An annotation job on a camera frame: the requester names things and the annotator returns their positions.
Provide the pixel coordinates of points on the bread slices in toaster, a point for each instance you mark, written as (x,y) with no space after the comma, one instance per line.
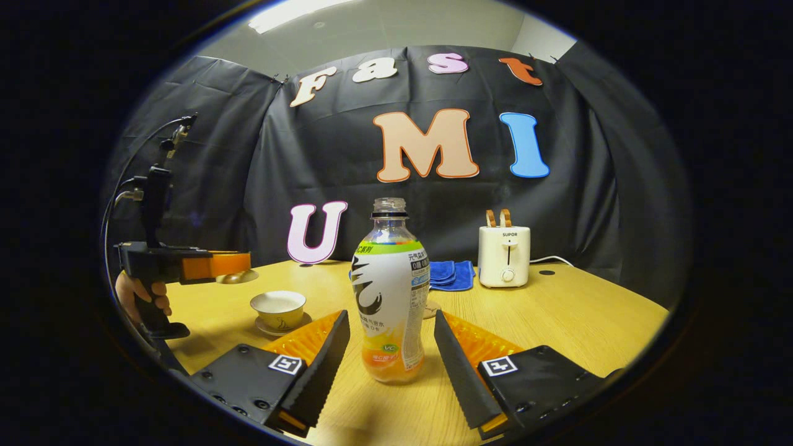
(499,218)

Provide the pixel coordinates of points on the plastic water bottle white label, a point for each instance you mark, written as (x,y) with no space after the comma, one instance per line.
(390,291)

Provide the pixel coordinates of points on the round cork coaster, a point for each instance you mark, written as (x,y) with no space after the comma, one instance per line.
(432,308)

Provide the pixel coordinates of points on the white toaster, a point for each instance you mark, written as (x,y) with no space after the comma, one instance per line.
(503,257)

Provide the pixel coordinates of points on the white ceramic saucer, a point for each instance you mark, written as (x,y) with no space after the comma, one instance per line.
(300,325)

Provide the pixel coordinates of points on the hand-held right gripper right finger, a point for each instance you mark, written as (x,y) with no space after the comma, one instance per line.
(458,378)

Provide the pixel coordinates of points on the ceiling light panel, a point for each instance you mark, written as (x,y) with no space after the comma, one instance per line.
(297,13)

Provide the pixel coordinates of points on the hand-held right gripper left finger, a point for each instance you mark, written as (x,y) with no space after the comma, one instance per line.
(322,371)

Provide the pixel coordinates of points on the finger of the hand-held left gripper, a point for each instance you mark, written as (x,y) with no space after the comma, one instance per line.
(210,265)

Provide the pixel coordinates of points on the white ceramic teacup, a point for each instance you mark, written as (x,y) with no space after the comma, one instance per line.
(279,310)

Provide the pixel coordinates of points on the black backdrop cloth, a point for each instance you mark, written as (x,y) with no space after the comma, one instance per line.
(347,155)

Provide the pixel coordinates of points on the folded blue towel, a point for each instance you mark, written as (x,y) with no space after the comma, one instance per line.
(452,274)

